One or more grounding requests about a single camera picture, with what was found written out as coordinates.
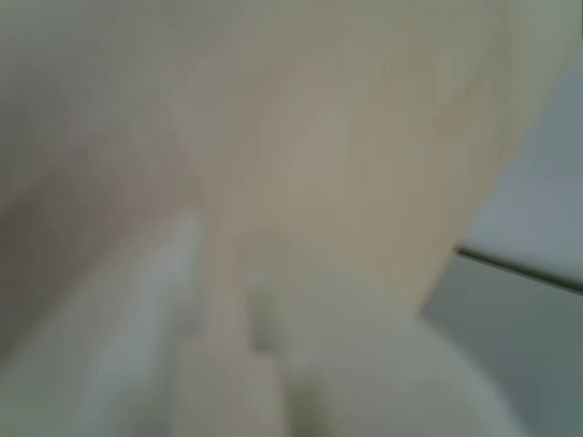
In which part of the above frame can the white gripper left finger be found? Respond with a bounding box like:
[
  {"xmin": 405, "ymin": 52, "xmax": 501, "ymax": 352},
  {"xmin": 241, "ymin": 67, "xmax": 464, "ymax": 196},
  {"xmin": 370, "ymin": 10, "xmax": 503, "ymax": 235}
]
[{"xmin": 63, "ymin": 217, "xmax": 205, "ymax": 437}]

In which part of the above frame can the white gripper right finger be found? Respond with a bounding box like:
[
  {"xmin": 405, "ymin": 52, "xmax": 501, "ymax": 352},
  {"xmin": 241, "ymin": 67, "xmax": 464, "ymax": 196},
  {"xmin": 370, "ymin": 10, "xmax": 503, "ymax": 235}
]
[{"xmin": 247, "ymin": 275, "xmax": 518, "ymax": 437}]

